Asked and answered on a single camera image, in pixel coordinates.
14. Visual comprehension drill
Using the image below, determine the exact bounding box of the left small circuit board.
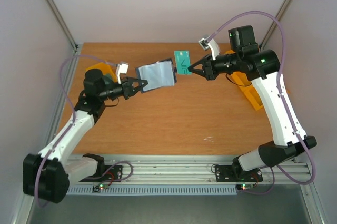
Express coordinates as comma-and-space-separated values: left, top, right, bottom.
92, 183, 109, 193

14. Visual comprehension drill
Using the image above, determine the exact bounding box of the aluminium corner post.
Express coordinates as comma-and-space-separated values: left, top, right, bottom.
46, 0, 78, 51
260, 0, 293, 49

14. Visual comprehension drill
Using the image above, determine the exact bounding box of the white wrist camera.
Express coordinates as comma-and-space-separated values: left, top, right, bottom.
116, 62, 129, 84
198, 37, 220, 61

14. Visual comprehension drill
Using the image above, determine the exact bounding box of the left aluminium corner post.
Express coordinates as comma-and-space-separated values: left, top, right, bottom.
46, 0, 78, 51

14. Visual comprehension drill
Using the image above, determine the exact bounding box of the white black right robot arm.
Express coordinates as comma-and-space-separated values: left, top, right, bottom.
188, 25, 317, 181

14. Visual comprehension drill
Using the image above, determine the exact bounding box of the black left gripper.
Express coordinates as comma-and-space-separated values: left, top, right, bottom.
99, 76, 148, 101

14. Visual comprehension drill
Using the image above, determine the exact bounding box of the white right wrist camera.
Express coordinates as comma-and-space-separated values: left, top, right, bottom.
198, 37, 220, 61

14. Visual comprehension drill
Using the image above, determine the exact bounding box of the teal VIP card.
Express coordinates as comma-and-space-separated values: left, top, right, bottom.
174, 51, 192, 75

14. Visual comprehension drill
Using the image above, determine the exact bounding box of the yellow bin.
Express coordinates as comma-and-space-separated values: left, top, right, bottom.
225, 50, 236, 56
231, 72, 251, 87
85, 62, 117, 82
243, 85, 263, 111

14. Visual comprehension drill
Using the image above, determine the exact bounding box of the small circuit board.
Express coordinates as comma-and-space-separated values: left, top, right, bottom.
92, 183, 109, 193
236, 183, 255, 191

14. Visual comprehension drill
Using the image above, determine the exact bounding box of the yellow bin far right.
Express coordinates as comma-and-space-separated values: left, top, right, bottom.
225, 50, 236, 56

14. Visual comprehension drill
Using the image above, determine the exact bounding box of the yellow bin near right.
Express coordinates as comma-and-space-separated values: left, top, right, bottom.
243, 85, 263, 111

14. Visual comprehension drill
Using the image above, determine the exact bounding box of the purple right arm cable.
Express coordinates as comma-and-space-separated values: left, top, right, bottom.
207, 11, 316, 195

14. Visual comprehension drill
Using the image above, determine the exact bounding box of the aluminium rail base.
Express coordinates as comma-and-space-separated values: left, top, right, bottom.
25, 154, 314, 186

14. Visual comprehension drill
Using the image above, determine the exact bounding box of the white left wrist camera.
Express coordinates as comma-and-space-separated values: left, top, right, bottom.
116, 62, 129, 84

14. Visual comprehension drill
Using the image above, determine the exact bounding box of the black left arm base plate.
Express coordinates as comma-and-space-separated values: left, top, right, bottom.
80, 165, 123, 182

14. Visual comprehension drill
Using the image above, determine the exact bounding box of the right small circuit board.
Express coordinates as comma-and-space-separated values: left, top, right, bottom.
236, 183, 255, 191

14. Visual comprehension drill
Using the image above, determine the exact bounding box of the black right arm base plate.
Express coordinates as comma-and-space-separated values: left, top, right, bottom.
215, 165, 263, 183

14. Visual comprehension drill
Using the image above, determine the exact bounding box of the yellow bin left side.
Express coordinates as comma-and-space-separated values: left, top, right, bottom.
85, 62, 117, 82

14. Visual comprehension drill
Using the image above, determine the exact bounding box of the blue leather card holder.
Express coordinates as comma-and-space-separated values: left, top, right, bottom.
135, 58, 177, 94

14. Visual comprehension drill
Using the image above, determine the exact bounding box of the right aluminium corner post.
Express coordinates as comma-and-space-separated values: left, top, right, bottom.
260, 0, 293, 49

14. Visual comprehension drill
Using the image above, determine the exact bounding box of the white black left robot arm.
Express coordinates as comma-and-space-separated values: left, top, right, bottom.
23, 69, 148, 203

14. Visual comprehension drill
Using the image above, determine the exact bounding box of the grey slotted cable duct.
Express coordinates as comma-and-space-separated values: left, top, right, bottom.
67, 184, 237, 197

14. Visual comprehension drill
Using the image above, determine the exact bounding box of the yellow bin middle right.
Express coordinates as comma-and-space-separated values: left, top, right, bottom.
231, 72, 251, 87

